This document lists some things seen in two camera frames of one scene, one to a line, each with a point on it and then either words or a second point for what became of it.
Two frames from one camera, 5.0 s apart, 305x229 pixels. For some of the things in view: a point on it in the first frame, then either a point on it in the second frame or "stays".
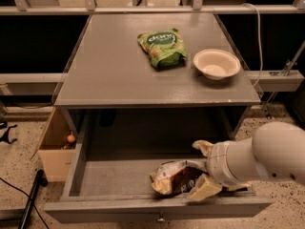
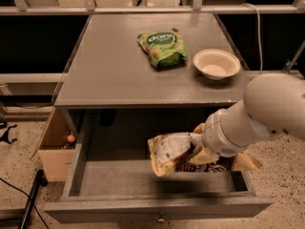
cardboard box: x=55 y=152 stays
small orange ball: x=71 y=138 stays
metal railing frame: x=18 y=5 stays
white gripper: x=216 y=164 → x=215 y=134
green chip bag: x=164 y=49 stays
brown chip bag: x=176 y=176 → x=185 y=152
